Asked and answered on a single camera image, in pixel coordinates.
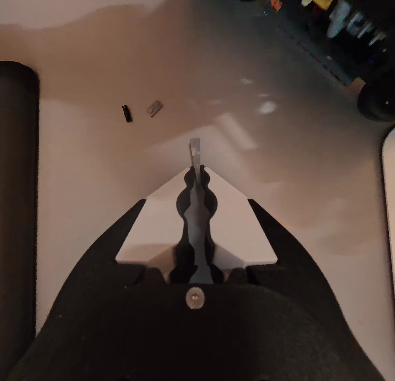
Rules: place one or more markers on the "black lego pin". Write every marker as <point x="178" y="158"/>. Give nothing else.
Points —
<point x="126" y="114"/>

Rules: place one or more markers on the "grey lego car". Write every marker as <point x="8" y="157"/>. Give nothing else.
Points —
<point x="376" y="100"/>

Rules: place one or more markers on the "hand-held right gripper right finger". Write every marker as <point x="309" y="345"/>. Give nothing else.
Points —
<point x="240" y="230"/>

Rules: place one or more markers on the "white book stand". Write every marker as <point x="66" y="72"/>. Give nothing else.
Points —
<point x="389" y="202"/>

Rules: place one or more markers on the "black perforated pad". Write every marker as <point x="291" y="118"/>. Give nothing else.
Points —
<point x="18" y="202"/>

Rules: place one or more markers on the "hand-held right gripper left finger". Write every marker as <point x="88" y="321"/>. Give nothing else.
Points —
<point x="151" y="230"/>

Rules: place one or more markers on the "grey two-stud lego plate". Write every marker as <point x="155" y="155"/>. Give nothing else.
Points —
<point x="155" y="109"/>

